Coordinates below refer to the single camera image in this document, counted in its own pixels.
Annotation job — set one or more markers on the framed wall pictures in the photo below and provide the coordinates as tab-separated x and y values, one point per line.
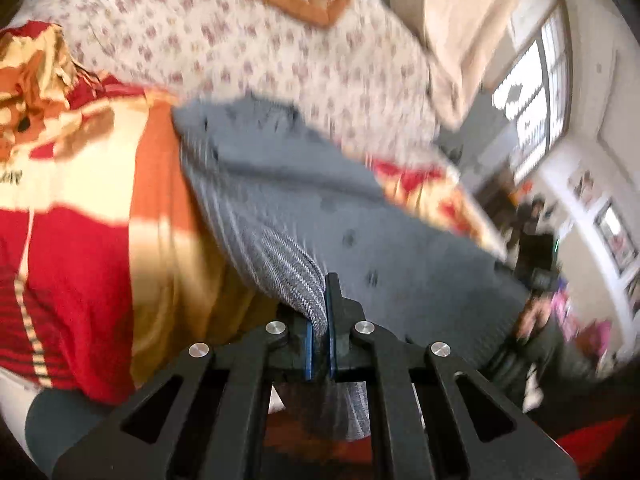
606	219

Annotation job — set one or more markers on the grey striped knit sweater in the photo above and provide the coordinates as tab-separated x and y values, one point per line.
287	208

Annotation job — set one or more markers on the beige curtain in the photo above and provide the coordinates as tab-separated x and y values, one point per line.
460	38

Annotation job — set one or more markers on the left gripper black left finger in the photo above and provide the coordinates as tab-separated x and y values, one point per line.
295	355

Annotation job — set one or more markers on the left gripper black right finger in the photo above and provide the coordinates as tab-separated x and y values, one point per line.
346	359

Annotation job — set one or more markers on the floral white bed quilt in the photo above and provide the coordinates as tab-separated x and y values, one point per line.
364	83

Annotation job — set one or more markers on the dark cluttered desk items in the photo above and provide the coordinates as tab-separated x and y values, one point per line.
538	343

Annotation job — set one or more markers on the window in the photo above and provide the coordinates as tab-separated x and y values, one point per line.
536	93

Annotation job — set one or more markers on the red orange cartoon blanket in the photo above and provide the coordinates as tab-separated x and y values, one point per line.
107	270

